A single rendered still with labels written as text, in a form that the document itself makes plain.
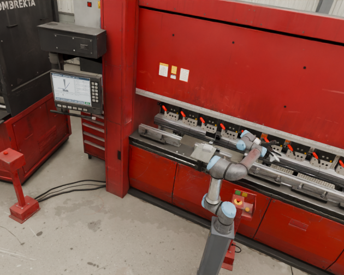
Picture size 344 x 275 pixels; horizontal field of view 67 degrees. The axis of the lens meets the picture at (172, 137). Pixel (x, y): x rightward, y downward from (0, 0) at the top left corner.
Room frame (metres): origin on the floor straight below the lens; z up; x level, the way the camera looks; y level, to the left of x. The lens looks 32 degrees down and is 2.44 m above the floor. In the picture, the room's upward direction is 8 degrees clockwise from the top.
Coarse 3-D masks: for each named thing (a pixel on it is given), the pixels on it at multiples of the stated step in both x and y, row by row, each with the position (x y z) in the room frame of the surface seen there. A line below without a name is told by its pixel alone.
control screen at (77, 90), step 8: (56, 80) 2.14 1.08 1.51; (64, 80) 2.14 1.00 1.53; (72, 80) 2.13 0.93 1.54; (80, 80) 2.13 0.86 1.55; (88, 80) 2.12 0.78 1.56; (56, 88) 2.14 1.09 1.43; (64, 88) 2.14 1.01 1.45; (72, 88) 2.13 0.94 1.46; (80, 88) 2.13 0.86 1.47; (88, 88) 2.12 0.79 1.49; (56, 96) 2.14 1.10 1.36; (64, 96) 2.14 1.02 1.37; (72, 96) 2.13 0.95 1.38; (80, 96) 2.13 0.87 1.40; (88, 96) 2.12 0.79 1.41; (88, 104) 2.12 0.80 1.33
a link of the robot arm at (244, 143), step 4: (244, 136) 1.79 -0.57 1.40; (240, 140) 1.74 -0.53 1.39; (244, 140) 1.74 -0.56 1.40; (248, 140) 1.76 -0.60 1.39; (236, 144) 1.72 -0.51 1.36; (240, 144) 1.70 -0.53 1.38; (244, 144) 1.70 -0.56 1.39; (248, 144) 1.70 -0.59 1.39; (240, 148) 1.70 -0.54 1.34; (244, 148) 1.69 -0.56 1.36; (248, 148) 1.69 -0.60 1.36
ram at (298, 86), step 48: (144, 48) 2.45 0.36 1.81; (192, 48) 2.29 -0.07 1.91; (240, 48) 2.15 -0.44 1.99; (288, 48) 2.03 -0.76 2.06; (336, 48) 1.92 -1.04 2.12; (192, 96) 2.26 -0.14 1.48; (240, 96) 2.11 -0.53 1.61; (288, 96) 1.98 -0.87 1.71; (336, 96) 1.87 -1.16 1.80; (336, 144) 1.82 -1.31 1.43
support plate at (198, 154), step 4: (200, 144) 2.21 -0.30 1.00; (196, 148) 2.13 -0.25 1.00; (200, 148) 2.14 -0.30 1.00; (212, 148) 2.16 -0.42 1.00; (196, 152) 2.06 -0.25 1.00; (200, 152) 2.07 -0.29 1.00; (204, 152) 2.08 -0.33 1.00; (208, 152) 2.09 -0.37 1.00; (212, 152) 2.10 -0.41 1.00; (192, 156) 1.99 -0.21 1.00; (196, 156) 2.00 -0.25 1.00; (200, 156) 2.01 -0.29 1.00; (204, 156) 2.02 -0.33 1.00; (208, 156) 2.02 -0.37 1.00; (200, 160) 1.95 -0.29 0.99; (204, 160) 1.95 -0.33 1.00; (208, 160) 1.95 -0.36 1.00
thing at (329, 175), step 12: (156, 120) 2.68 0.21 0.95; (168, 120) 2.65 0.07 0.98; (180, 120) 2.70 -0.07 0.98; (180, 132) 2.57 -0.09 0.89; (192, 132) 2.52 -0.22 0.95; (204, 132) 2.49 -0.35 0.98; (216, 144) 2.42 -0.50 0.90; (228, 144) 2.37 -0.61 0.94; (276, 156) 2.20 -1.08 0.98; (288, 168) 2.15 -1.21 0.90; (300, 168) 2.11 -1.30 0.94; (312, 168) 2.08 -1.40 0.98; (324, 180) 2.03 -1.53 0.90; (336, 180) 1.99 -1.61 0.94
